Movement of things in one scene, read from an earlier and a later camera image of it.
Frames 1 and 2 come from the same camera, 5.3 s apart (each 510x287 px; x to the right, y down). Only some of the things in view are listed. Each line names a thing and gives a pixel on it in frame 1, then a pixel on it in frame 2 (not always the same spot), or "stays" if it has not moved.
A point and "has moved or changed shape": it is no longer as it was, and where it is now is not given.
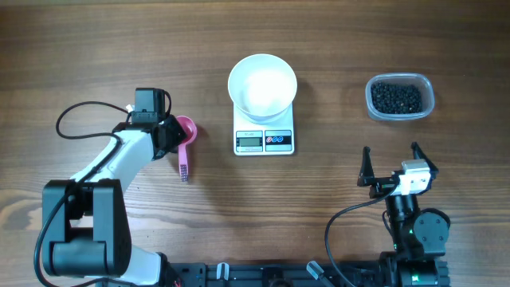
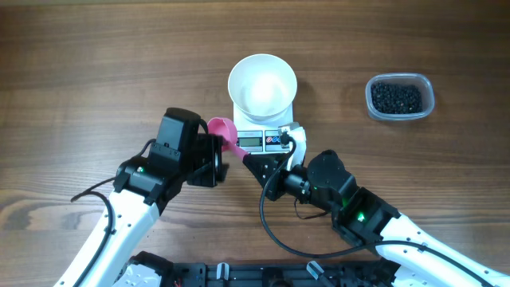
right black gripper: [382, 186] -> [272, 162]
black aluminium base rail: [275, 274] stays
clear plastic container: [394, 96] stays
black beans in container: [397, 98] stays
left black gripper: [179, 135] -> [217, 172]
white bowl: [263, 88] stays
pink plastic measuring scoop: [190, 130] has moved or changed shape
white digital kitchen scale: [275, 139] stays
